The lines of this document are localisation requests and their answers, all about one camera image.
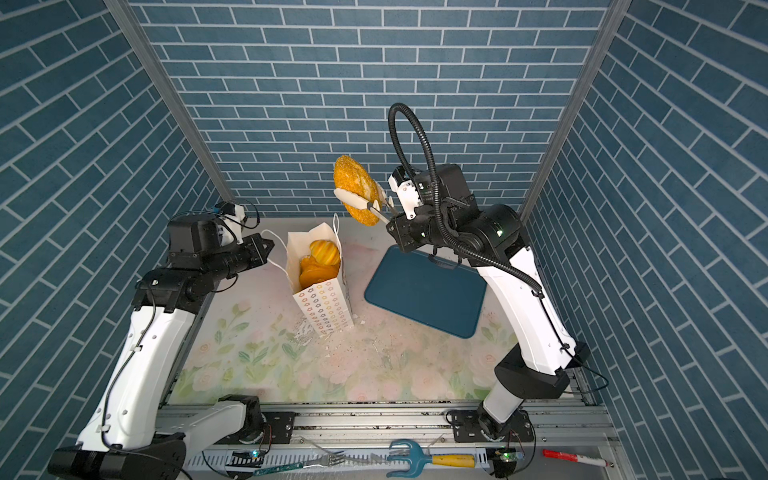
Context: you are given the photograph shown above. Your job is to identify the large sugared twisted bun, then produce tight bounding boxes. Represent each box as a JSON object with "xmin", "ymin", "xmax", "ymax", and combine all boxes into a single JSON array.
[{"xmin": 299, "ymin": 256, "xmax": 340, "ymax": 290}]

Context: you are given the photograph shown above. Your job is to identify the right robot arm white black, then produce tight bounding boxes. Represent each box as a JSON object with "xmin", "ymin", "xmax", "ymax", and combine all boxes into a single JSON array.
[{"xmin": 387, "ymin": 164, "xmax": 589, "ymax": 440}]

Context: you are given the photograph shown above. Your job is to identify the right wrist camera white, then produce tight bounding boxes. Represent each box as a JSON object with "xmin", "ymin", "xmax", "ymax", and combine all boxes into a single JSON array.
[{"xmin": 388, "ymin": 166, "xmax": 423, "ymax": 220}]

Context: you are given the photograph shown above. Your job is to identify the metal tongs white tips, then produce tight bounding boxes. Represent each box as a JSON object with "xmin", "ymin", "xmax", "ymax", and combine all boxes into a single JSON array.
[{"xmin": 334, "ymin": 186, "xmax": 393, "ymax": 226}]

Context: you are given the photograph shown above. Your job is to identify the white paper bag with pattern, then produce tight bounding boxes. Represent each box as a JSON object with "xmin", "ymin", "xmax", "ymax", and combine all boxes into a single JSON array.
[{"xmin": 263, "ymin": 216, "xmax": 353, "ymax": 336}]

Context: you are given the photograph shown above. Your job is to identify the teal garden fork yellow handle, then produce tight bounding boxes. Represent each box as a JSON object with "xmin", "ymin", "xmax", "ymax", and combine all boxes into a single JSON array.
[{"xmin": 386, "ymin": 439, "xmax": 476, "ymax": 479}]

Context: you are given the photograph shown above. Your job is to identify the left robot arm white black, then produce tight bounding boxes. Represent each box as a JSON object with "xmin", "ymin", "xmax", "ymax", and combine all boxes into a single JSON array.
[{"xmin": 47, "ymin": 202, "xmax": 274, "ymax": 479}]

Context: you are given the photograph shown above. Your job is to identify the red white marker pen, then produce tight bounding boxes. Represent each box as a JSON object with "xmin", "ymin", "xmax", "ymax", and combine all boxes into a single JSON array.
[{"xmin": 542, "ymin": 449, "xmax": 615, "ymax": 468}]

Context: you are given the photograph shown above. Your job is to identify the black corrugated cable hose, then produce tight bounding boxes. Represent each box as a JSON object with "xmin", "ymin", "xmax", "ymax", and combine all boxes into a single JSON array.
[{"xmin": 388, "ymin": 102, "xmax": 544, "ymax": 295}]

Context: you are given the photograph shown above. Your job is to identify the sesame oval bread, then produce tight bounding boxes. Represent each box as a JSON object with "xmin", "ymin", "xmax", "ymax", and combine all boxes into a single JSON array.
[{"xmin": 333, "ymin": 155, "xmax": 383, "ymax": 227}]

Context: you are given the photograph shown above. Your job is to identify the metal fork green handle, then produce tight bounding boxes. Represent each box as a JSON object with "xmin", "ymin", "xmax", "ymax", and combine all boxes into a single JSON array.
[{"xmin": 252, "ymin": 453, "xmax": 346, "ymax": 477}]

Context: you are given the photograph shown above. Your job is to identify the teal rectangular tray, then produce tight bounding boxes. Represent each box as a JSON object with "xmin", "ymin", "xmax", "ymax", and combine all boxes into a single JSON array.
[{"xmin": 364, "ymin": 245, "xmax": 487, "ymax": 339}]

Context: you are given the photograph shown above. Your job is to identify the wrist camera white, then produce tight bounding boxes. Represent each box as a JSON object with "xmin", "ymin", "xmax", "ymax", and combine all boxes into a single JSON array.
[
  {"xmin": 213, "ymin": 201, "xmax": 246, "ymax": 246},
  {"xmin": 388, "ymin": 166, "xmax": 423, "ymax": 220}
]

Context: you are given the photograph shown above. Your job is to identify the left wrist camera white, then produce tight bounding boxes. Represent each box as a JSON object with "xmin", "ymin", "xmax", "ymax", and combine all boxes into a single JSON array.
[{"xmin": 213, "ymin": 201, "xmax": 246, "ymax": 246}]

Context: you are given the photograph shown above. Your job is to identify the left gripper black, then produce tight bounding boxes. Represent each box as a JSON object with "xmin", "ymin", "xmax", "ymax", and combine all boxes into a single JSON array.
[{"xmin": 200, "ymin": 233, "xmax": 276, "ymax": 286}]

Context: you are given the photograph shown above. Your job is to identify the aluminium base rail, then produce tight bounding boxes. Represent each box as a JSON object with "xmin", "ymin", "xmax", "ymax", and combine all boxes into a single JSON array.
[{"xmin": 152, "ymin": 399, "xmax": 619, "ymax": 454}]

